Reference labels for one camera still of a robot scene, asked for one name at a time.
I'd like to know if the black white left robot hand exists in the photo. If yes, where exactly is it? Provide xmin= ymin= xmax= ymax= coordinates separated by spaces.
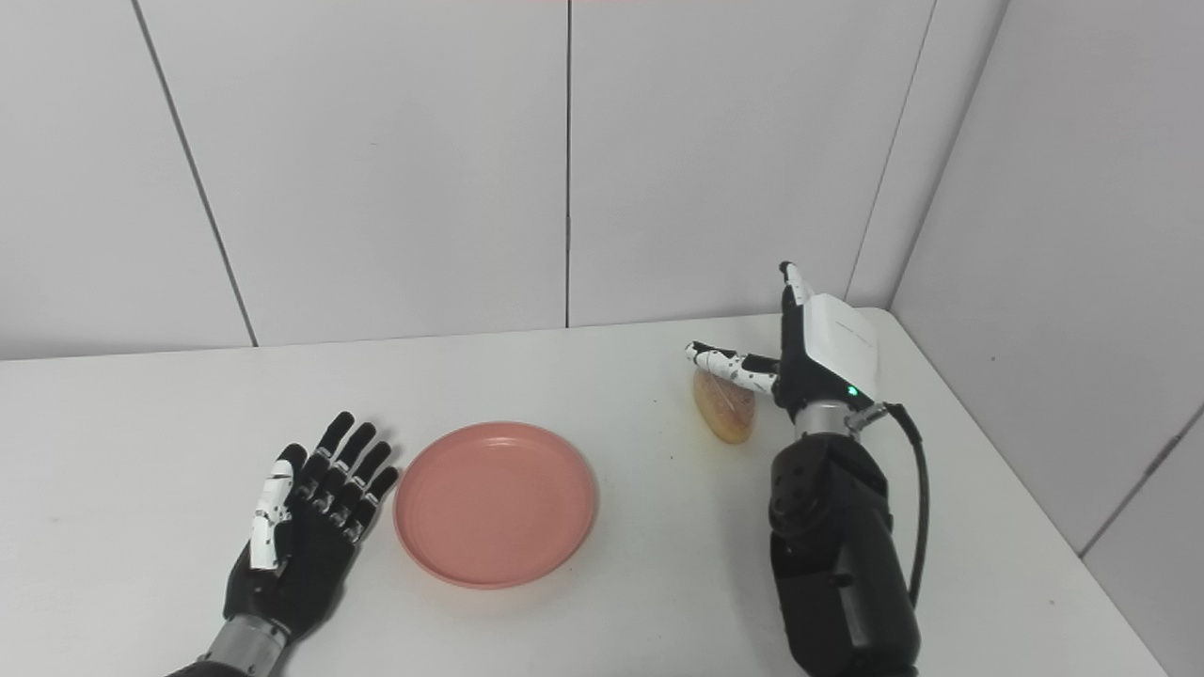
xmin=223 ymin=411 xmax=400 ymax=645

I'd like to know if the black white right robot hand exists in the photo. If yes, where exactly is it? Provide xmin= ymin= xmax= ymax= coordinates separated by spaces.
xmin=685 ymin=261 xmax=881 ymax=419

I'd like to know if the oval bread roll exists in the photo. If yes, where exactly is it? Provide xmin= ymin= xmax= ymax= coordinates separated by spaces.
xmin=693 ymin=369 xmax=756 ymax=444

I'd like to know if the pink round plate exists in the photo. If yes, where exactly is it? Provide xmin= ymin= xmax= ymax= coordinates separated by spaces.
xmin=393 ymin=421 xmax=598 ymax=590

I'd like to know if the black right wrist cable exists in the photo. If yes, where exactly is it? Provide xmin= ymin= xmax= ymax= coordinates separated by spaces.
xmin=847 ymin=402 xmax=930 ymax=612

